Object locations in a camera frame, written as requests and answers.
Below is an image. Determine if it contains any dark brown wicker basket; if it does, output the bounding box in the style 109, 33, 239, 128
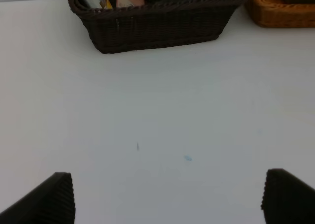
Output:
68, 0, 246, 54

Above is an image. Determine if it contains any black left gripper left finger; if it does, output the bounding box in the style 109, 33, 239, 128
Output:
0, 172, 76, 224

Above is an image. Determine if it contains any orange wicker basket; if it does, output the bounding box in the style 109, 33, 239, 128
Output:
245, 0, 315, 28

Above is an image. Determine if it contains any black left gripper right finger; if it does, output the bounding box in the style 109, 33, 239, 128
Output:
261, 168, 315, 224

